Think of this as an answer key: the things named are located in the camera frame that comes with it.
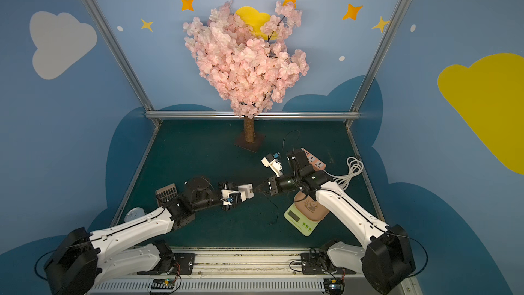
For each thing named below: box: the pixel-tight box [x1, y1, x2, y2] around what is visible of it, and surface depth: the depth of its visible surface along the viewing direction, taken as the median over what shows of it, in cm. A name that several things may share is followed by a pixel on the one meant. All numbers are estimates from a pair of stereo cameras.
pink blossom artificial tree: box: [182, 0, 310, 143], surface depth 73 cm
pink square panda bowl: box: [294, 190, 330, 222], surface depth 86 cm
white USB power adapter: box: [237, 183, 255, 203], surface depth 75 cm
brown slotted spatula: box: [155, 183, 179, 207], surface depth 94 cm
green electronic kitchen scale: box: [283, 202, 321, 237], surface depth 84 cm
